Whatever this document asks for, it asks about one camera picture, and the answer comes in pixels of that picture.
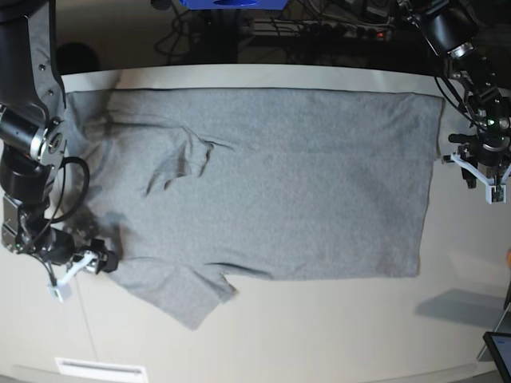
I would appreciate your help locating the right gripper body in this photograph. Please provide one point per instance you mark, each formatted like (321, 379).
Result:
(58, 248)

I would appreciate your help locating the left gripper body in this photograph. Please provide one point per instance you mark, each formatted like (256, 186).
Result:
(490, 151)

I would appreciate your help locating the grey T-shirt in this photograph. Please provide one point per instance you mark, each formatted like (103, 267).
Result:
(191, 186)

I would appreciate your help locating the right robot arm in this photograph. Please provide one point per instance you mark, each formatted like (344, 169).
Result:
(34, 138)

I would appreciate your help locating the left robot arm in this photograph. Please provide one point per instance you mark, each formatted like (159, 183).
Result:
(467, 82)

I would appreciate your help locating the white label strip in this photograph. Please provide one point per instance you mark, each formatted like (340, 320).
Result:
(101, 371)

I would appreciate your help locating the black tablet on stand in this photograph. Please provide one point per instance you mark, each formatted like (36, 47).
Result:
(498, 345)

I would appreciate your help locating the black power strip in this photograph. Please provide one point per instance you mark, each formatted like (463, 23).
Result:
(274, 27)

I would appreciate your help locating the blue box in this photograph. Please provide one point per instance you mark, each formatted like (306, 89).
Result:
(234, 4)

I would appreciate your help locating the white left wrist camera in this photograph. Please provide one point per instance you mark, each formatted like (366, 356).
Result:
(495, 193)

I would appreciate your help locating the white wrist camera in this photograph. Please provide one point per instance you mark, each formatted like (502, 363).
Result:
(495, 193)
(61, 292)

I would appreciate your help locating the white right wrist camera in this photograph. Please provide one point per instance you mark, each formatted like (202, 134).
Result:
(61, 292)

